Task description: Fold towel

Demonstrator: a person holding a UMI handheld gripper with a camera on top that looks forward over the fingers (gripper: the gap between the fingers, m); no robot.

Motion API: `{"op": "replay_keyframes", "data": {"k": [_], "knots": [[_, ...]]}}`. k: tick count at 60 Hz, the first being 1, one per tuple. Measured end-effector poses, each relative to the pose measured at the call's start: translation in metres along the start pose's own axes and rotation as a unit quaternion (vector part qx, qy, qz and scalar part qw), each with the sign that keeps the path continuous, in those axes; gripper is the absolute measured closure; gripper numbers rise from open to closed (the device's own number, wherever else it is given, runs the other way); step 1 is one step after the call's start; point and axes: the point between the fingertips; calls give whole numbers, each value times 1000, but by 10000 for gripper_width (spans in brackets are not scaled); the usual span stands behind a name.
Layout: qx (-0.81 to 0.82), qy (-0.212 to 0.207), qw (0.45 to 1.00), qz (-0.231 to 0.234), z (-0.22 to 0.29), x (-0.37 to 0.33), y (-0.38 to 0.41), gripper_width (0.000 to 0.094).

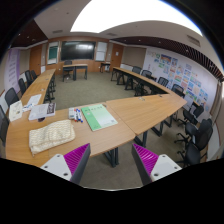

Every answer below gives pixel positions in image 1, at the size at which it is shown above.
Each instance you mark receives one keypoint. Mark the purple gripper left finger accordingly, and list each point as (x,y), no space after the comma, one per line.
(69,166)

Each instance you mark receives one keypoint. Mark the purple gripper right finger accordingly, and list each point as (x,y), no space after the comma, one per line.
(152,167)

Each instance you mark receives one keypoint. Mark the cream patterned folded towel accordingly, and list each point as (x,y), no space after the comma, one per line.
(52,135)

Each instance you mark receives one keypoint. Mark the black office chair right near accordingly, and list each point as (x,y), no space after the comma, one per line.
(192,155)

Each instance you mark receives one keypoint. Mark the black office chair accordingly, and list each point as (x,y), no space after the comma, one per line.
(192,116)
(192,155)
(11,96)

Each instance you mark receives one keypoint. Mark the blue marker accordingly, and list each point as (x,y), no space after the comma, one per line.
(79,115)

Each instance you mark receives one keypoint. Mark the green notebook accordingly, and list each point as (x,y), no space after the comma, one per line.
(98,117)

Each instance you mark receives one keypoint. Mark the whiteboard eraser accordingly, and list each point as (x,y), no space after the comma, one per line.
(71,113)

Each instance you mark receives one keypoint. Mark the red marker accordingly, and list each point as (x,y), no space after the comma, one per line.
(75,115)

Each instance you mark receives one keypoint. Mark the open white book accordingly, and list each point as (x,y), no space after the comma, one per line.
(42,111)

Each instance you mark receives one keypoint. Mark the black office chair right middle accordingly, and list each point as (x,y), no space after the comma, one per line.
(192,116)

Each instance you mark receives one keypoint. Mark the white paper stack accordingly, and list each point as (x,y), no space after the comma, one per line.
(34,100)

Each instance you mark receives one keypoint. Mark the cream cloth bag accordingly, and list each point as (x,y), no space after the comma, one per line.
(15,111)

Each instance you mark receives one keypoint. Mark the black office chair left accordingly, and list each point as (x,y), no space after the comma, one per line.
(11,96)

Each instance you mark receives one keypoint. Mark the black chair behind desk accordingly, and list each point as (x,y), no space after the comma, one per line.
(68,64)

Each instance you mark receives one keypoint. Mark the front wooden desk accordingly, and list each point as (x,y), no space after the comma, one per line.
(75,68)

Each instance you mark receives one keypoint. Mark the wooden door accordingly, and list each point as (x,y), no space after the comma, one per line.
(35,59)

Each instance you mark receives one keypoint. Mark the white whiteboard right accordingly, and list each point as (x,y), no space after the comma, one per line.
(101,51)

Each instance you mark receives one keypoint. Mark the colourful wall poster display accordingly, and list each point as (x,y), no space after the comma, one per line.
(177,69)

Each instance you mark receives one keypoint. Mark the large black wall screen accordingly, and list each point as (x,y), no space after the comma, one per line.
(77,50)

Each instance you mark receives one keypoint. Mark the purple wall banner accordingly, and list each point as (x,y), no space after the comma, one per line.
(12,70)

